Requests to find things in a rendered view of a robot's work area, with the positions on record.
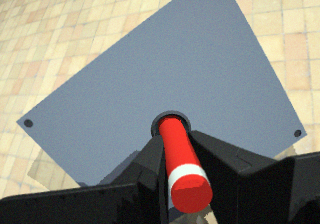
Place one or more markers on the red peg with white band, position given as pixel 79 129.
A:
pixel 189 187

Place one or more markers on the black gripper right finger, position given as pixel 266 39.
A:
pixel 249 188

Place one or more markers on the grey-blue square panel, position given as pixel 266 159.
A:
pixel 198 60

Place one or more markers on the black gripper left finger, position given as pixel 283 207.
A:
pixel 139 195

